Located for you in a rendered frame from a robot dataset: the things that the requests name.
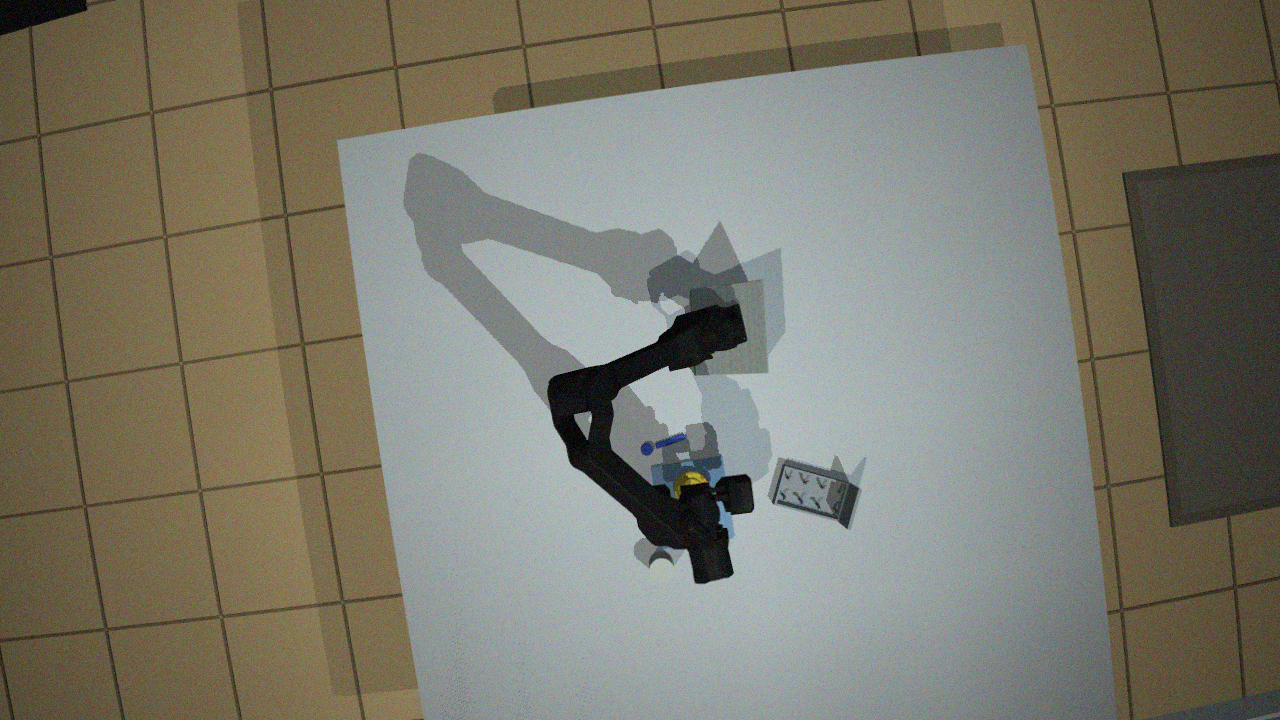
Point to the yellow plate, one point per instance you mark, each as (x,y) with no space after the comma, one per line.
(688,478)

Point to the blue flat mat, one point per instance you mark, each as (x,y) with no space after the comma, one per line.
(711,468)

